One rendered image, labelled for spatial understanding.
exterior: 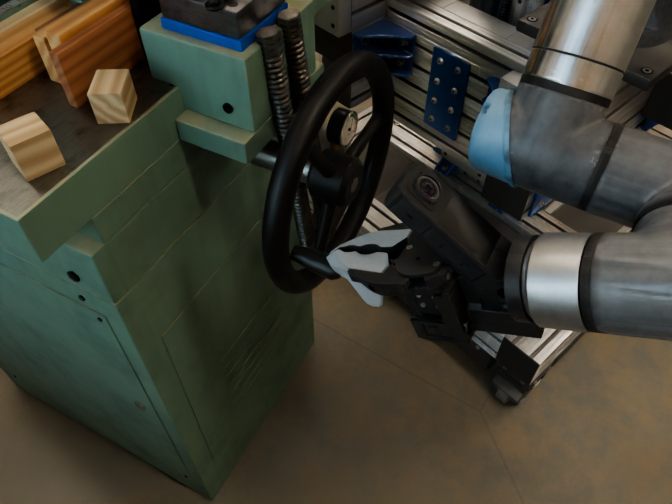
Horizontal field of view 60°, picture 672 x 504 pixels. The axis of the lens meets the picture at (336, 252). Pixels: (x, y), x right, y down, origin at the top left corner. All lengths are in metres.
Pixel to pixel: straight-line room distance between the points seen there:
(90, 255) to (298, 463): 0.82
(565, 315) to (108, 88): 0.47
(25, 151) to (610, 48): 0.50
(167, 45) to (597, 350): 1.28
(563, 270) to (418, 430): 0.99
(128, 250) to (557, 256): 0.47
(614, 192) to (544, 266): 0.09
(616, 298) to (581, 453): 1.05
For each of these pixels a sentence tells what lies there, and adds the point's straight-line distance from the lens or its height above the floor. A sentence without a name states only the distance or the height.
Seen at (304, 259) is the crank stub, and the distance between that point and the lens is 0.61.
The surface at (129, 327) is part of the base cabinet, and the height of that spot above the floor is 0.66.
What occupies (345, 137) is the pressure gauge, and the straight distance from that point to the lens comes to 1.00.
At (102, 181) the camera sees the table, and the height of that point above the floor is 0.87.
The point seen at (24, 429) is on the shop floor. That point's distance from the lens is 1.56.
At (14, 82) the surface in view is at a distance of 0.75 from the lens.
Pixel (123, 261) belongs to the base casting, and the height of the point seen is 0.76.
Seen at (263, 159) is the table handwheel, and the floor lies 0.82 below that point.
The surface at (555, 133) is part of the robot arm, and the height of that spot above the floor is 0.98.
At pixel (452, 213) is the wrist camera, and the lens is 0.48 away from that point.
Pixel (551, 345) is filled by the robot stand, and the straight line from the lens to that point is 1.30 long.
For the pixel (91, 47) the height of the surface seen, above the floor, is 0.95.
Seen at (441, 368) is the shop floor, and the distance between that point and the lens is 1.48.
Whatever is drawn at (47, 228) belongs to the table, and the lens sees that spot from 0.61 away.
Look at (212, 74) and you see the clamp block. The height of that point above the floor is 0.93.
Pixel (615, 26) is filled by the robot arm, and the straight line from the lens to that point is 0.51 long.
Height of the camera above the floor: 1.28
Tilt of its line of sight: 50 degrees down
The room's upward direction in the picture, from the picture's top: straight up
